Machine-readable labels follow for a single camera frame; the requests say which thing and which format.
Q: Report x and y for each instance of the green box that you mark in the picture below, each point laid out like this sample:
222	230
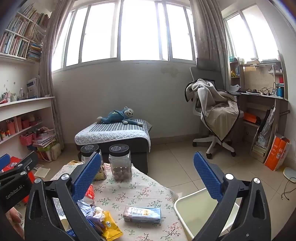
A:
45	148

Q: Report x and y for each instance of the wide window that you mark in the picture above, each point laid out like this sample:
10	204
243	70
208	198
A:
138	30

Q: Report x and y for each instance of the paper sheet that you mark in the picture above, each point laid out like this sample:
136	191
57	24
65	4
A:
42	172

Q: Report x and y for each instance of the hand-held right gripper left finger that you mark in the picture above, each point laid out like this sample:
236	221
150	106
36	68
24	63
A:
86	176

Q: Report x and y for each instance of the clear jar with round nuts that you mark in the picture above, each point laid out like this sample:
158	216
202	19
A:
120	162

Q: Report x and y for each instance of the yellow snack wrapper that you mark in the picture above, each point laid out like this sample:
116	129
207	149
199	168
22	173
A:
112	228

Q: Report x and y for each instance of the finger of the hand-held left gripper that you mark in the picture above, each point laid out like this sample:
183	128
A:
4	161
22	165

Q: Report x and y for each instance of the white plastic bin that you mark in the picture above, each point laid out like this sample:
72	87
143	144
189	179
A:
196	208

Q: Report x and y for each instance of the beige blanket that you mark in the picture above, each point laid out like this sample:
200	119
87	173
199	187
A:
217	104

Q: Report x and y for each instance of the narrow window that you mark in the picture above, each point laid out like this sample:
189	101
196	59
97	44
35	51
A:
254	34

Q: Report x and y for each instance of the red box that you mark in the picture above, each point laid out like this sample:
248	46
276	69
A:
15	160

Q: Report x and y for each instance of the dark snack wrapper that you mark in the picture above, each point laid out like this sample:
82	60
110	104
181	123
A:
96	223

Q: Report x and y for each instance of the cream pouch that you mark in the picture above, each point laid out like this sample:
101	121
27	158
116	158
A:
56	151

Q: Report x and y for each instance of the crumpled clear plastic wrapper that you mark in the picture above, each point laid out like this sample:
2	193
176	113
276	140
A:
85	207

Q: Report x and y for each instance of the row of shelf books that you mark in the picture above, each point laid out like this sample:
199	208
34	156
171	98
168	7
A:
16	41

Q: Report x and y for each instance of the white shelf unit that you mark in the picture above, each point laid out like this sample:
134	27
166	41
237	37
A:
27	104

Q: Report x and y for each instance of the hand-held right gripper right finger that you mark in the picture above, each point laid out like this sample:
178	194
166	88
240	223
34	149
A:
208	178

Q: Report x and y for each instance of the silver plastic bag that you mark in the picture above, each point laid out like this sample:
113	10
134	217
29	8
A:
267	127

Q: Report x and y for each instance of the person's left hand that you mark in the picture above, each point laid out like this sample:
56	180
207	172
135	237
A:
15	222

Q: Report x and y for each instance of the standing papers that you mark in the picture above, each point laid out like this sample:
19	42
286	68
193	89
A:
33	88

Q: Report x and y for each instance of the blue bottle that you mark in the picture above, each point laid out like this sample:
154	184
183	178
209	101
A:
279	92

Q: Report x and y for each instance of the dark grey ottoman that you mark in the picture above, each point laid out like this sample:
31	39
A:
129	150

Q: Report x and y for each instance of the wooden desk with hutch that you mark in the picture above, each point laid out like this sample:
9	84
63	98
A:
254	99

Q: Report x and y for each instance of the stack of floor books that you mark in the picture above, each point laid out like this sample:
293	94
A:
257	150

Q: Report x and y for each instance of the grey curtain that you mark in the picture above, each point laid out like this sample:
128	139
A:
208	34
49	69

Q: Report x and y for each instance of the white oval pad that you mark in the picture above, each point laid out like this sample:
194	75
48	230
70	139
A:
290	175

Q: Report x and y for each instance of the red instant noodle cup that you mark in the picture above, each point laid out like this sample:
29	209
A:
90	193

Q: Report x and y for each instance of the pink basket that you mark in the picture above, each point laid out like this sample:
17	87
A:
26	139

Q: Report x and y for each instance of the clear jar with green packet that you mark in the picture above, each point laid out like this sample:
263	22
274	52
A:
89	148

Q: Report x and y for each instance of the blue monkey plush toy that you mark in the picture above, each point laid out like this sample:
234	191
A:
118	114

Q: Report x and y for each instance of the white office chair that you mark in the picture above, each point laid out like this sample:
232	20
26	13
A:
215	141

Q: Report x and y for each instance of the striped quilted mat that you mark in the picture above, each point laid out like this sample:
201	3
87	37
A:
113	134

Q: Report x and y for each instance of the floral tablecloth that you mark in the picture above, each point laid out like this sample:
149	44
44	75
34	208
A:
138	192

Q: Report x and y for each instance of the orange white box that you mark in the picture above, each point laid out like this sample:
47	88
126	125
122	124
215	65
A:
276	153

